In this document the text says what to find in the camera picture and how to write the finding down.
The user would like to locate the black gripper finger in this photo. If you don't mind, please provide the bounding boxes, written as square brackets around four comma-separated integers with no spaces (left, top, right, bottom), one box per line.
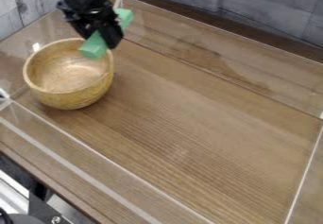
[95,19,125,49]

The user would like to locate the clear acrylic corner bracket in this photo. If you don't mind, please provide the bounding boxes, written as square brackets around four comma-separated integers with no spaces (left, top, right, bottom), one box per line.
[114,0,125,9]

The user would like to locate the wooden bowl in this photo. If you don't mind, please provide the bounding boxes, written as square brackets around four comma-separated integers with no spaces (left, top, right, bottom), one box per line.
[23,38,115,110]

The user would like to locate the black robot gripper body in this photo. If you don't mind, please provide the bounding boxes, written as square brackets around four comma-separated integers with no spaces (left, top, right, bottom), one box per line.
[58,0,118,39]

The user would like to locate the green rectangular block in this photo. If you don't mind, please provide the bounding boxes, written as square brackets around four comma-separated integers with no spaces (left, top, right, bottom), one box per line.
[79,8,134,60]

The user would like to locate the black metal table bracket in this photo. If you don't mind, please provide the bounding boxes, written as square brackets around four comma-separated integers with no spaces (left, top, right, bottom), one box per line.
[29,193,74,224]

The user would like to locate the black cable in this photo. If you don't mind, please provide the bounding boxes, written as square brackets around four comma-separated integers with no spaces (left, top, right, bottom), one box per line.
[0,207,14,224]

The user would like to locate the clear acrylic enclosure walls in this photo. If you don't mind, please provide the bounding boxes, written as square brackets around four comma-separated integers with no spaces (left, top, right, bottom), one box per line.
[0,0,323,224]

